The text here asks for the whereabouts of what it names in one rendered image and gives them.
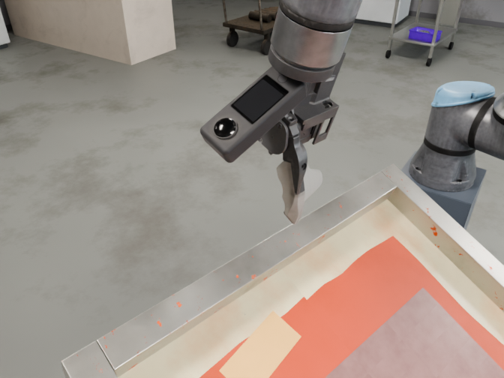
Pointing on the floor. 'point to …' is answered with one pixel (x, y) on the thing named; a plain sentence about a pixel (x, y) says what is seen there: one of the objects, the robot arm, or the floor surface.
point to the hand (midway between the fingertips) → (251, 189)
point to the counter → (97, 26)
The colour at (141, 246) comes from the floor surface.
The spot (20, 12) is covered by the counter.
